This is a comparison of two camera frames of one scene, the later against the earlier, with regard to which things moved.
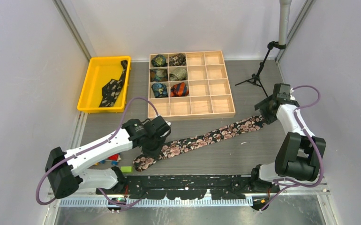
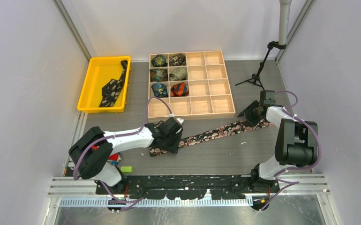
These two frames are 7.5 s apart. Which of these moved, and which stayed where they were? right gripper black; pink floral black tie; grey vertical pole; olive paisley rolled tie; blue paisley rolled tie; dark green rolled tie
Moved: pink floral black tie; right gripper black
Stayed: blue paisley rolled tie; grey vertical pole; dark green rolled tie; olive paisley rolled tie
